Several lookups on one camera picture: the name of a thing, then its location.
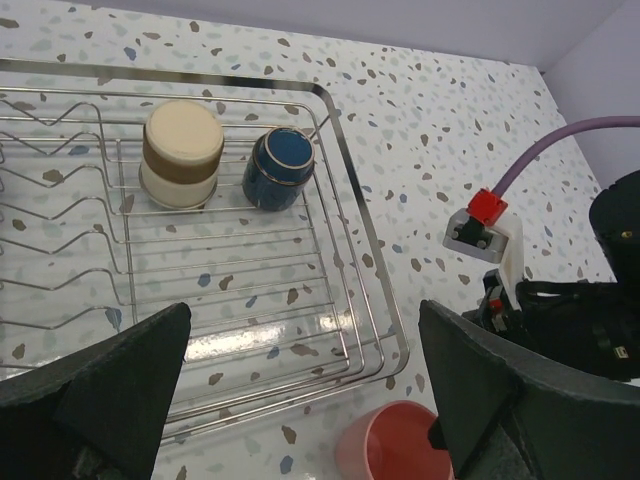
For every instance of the dark blue ceramic mug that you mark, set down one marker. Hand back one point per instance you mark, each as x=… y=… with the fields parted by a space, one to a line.
x=280 y=165

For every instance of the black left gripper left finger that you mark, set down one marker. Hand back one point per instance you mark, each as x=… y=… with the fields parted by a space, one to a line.
x=100 y=411

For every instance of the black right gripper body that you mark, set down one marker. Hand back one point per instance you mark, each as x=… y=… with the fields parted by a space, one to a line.
x=592 y=327

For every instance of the pink plastic cup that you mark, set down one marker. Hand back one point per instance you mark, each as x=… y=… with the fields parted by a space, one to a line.
x=391 y=442

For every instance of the steel wire dish rack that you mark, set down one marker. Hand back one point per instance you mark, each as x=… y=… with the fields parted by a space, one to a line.
x=287 y=307

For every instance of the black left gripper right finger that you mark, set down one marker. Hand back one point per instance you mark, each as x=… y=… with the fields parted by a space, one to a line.
x=504 y=412

